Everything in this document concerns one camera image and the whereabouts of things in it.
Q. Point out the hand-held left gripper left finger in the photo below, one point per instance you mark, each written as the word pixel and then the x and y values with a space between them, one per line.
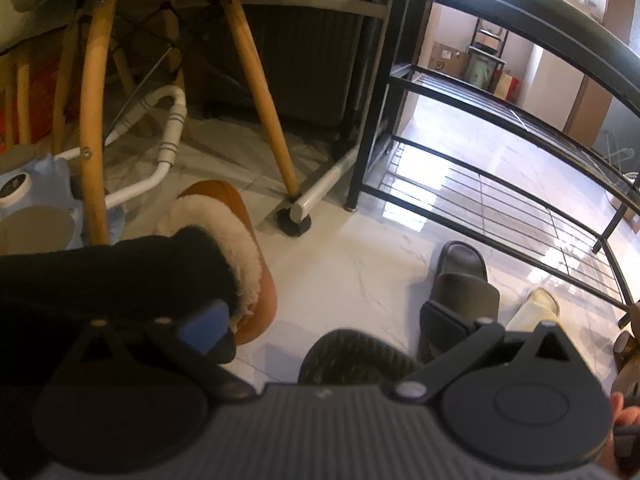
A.
pixel 204 327

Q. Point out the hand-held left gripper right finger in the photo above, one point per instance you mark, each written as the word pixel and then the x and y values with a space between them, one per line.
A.
pixel 446 327

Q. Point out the person's right hand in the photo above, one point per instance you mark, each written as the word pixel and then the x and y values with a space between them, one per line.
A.
pixel 625 406

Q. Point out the grey slide sandal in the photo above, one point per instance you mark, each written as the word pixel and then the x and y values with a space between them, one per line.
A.
pixel 462 280

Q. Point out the cream slipper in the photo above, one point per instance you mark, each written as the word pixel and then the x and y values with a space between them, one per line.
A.
pixel 532 307

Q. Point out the brown fur-lined slipper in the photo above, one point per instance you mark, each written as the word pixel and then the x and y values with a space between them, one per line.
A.
pixel 235 240

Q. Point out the dark knitted slipper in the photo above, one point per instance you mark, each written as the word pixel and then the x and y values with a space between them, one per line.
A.
pixel 350 357

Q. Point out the black metal shoe rack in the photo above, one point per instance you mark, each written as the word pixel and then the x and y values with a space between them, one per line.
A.
pixel 370 160

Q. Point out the blue plastic toy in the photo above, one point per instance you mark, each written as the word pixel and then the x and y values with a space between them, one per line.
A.
pixel 45 180

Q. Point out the red bag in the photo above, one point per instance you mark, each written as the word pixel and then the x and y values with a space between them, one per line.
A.
pixel 509 85

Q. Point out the green container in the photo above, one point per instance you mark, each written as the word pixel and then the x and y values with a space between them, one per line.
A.
pixel 484 71

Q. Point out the cardboard box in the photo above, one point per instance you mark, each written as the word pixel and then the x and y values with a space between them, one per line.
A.
pixel 447 57

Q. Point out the wooden-legged chair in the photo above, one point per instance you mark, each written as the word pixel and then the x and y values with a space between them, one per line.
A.
pixel 250 60

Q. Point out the orange bag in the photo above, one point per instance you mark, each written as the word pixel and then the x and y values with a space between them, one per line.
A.
pixel 42 95

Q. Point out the dark folded panel on casters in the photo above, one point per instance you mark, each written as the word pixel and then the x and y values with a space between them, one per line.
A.
pixel 300 60

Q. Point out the wooden door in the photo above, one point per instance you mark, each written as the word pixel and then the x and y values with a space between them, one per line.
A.
pixel 595 85

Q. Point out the white tube frame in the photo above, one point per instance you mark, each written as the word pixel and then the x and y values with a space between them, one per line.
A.
pixel 172 125

